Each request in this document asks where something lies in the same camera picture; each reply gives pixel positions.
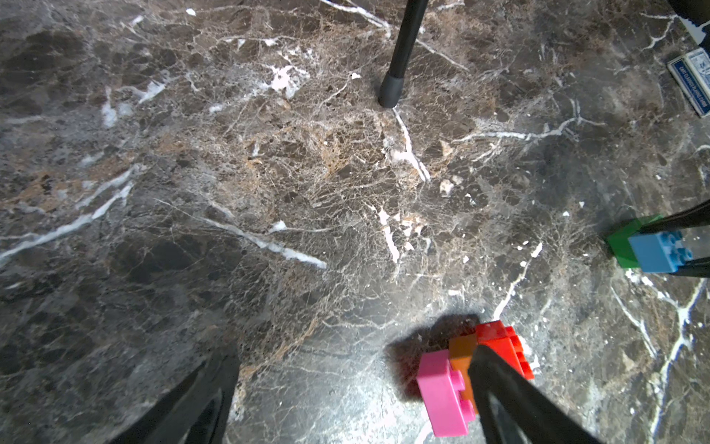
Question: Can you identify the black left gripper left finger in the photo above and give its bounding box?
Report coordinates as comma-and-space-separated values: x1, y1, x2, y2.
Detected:
111, 354, 240, 443

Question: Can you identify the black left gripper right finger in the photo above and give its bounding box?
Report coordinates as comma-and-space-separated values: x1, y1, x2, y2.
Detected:
468, 346, 598, 443

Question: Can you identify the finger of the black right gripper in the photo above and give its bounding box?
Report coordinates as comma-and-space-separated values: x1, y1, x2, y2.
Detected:
639, 200, 710, 234
672, 257, 710, 278

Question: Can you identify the light blue lego brick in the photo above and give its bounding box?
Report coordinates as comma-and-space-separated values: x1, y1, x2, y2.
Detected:
629, 231, 693, 273

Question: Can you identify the pink lego brick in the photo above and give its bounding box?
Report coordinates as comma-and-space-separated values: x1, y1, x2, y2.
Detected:
416, 350, 475, 438

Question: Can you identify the red lego brick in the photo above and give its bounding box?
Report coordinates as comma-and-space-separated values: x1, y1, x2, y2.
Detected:
475, 321, 534, 380

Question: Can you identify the orange lego brick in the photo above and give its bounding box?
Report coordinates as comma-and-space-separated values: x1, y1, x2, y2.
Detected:
449, 334, 478, 412

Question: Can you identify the green lego brick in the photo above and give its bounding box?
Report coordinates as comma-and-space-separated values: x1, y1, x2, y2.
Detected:
605, 215, 663, 269

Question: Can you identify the blue white card box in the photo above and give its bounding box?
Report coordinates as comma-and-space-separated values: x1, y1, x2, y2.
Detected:
667, 48, 709, 118

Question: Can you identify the black music stand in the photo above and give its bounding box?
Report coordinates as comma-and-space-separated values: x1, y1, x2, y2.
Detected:
378, 0, 428, 109

